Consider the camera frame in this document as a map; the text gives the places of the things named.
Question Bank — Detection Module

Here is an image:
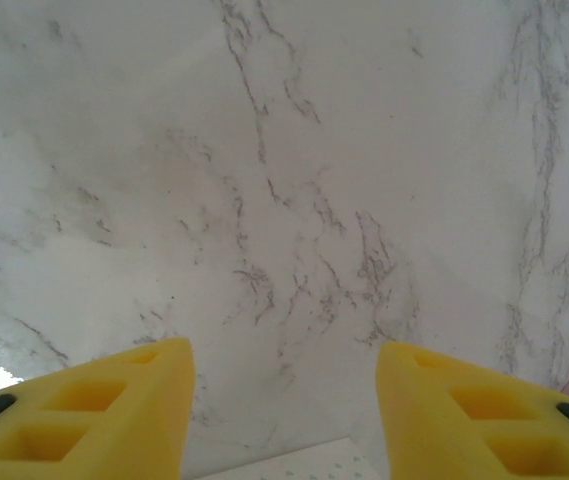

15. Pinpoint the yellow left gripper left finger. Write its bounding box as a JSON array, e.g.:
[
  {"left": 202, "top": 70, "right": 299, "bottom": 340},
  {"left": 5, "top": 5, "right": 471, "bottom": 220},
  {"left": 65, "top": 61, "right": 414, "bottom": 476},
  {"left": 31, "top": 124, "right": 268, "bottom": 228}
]
[{"left": 0, "top": 338, "right": 196, "bottom": 480}]

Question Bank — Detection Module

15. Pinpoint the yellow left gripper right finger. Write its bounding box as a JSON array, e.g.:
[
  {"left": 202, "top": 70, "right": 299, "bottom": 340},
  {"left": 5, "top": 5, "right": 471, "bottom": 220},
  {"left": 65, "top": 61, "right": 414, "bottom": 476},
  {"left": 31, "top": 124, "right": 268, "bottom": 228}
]
[{"left": 376, "top": 341, "right": 569, "bottom": 480}]

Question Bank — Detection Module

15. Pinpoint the patterned paper gift bag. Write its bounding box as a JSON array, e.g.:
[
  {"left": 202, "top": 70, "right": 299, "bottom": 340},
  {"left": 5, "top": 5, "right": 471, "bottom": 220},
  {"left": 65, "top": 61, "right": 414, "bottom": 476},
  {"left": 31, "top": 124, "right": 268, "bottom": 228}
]
[{"left": 258, "top": 435, "right": 383, "bottom": 480}]

